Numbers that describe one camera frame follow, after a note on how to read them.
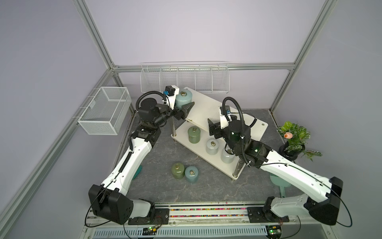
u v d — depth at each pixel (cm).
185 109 59
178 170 83
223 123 56
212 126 60
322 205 40
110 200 38
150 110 50
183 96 61
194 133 89
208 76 102
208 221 73
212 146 83
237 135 47
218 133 60
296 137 71
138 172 89
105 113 83
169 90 53
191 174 79
